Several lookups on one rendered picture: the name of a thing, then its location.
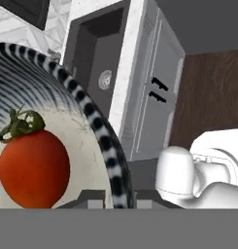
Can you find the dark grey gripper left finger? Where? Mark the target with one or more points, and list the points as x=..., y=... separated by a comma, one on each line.
x=91, y=195

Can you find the dark grey sink basin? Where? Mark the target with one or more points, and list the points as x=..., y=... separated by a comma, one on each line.
x=97, y=55

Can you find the grey cupboard door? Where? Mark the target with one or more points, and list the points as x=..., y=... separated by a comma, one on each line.
x=149, y=129
x=167, y=55

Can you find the grey sink tap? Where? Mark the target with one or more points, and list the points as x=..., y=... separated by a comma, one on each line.
x=54, y=55

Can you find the white bowl with black-checked rim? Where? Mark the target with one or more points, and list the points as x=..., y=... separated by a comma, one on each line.
x=81, y=152

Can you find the red tomato with green stem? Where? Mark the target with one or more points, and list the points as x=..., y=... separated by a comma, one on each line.
x=34, y=170

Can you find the dark wall fitting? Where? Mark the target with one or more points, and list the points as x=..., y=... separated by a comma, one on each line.
x=21, y=11

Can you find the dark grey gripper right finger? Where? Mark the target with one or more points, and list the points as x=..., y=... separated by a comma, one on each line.
x=144, y=195

